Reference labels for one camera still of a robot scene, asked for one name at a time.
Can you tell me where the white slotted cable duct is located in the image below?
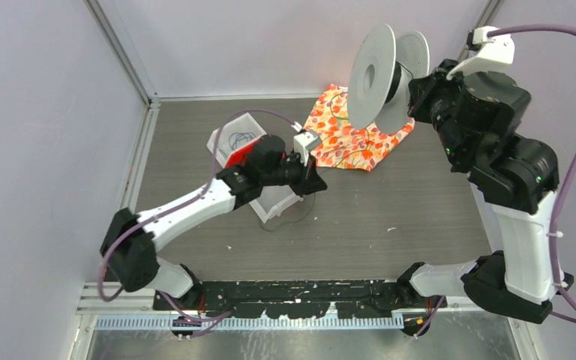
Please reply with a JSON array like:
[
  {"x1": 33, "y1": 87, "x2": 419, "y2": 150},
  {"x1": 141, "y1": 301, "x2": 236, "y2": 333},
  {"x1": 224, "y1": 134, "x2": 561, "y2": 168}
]
[{"x1": 93, "y1": 312, "x2": 404, "y2": 332}]

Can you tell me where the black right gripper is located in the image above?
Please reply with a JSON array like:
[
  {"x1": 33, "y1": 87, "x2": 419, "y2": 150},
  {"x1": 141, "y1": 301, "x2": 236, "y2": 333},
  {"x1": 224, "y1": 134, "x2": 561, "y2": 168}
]
[{"x1": 404, "y1": 55, "x2": 470, "y2": 163}]

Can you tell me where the floral orange cloth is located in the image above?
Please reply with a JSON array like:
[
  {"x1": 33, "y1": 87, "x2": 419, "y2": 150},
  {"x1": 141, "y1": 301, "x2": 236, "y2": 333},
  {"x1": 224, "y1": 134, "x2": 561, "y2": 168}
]
[{"x1": 304, "y1": 84, "x2": 416, "y2": 172}]

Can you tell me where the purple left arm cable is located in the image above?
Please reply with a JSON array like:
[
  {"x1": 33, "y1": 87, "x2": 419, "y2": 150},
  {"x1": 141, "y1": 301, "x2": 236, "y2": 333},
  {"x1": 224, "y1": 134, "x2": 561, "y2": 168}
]
[{"x1": 97, "y1": 109, "x2": 304, "y2": 326}]

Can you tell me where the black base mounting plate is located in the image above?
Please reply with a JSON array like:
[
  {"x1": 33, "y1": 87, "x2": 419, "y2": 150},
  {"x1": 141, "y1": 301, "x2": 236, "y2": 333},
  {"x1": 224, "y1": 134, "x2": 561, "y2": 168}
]
[{"x1": 174, "y1": 280, "x2": 440, "y2": 320}]

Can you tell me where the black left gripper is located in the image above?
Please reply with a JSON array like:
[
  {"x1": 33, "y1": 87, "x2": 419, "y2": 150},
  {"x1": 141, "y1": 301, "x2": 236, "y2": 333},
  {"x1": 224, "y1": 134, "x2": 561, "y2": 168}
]
[{"x1": 262, "y1": 150, "x2": 328, "y2": 200}]

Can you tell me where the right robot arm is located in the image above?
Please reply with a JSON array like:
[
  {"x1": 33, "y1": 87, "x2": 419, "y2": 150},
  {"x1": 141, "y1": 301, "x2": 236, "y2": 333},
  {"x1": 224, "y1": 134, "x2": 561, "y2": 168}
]
[{"x1": 397, "y1": 59, "x2": 573, "y2": 324}]

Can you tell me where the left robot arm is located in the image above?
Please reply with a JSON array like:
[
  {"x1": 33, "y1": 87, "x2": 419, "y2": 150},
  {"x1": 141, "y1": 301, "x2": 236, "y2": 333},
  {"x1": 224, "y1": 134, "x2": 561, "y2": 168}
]
[{"x1": 100, "y1": 130, "x2": 327, "y2": 311}]

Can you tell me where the white and red bin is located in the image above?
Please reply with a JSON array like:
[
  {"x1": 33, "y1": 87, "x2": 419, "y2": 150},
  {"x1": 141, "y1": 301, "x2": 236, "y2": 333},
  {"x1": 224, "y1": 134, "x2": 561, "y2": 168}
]
[{"x1": 215, "y1": 112, "x2": 303, "y2": 223}]

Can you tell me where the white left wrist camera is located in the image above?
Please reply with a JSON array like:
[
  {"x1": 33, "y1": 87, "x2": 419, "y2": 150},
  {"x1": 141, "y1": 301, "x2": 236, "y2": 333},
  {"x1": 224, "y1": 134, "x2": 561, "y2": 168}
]
[{"x1": 292, "y1": 129, "x2": 322, "y2": 167}]

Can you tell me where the dark blue wire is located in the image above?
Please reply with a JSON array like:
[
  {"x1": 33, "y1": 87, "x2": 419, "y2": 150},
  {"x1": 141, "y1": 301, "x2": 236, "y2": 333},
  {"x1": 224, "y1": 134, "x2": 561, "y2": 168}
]
[{"x1": 227, "y1": 130, "x2": 258, "y2": 151}]

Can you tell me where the white perforated spool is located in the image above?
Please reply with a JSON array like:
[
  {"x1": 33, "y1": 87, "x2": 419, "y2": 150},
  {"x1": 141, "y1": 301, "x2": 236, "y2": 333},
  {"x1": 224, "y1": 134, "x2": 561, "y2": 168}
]
[{"x1": 346, "y1": 24, "x2": 430, "y2": 134}]

